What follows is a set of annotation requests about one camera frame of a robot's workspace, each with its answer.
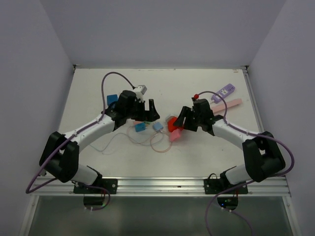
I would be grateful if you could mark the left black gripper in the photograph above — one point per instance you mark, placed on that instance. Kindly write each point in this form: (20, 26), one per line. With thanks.
(150, 115)

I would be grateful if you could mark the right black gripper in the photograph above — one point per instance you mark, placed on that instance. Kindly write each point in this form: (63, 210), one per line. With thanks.
(179, 122)

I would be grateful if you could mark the orange cube socket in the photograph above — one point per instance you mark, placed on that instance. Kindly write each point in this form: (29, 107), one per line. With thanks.
(170, 124)

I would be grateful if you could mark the light blue usb charger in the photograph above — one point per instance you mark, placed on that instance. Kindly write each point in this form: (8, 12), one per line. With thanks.
(157, 126)

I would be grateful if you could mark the blue cube socket adapter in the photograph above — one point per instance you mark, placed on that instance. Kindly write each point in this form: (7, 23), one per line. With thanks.
(113, 98)

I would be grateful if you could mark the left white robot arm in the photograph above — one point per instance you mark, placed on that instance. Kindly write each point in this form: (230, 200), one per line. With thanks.
(60, 157)

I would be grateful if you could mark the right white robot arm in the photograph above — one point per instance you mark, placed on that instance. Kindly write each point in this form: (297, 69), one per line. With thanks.
(262, 156)

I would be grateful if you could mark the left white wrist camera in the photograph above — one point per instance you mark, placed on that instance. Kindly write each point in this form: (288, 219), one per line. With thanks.
(140, 90)

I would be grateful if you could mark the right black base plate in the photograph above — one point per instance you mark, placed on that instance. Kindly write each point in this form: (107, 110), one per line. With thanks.
(214, 185)

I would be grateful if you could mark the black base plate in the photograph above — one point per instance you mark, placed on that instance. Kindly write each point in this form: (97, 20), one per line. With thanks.
(110, 184)
(214, 185)

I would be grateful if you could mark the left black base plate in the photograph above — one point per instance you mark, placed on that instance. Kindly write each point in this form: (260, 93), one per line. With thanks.
(110, 184)

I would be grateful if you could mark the aluminium mounting rail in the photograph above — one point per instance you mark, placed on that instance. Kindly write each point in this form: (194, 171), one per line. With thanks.
(158, 187)

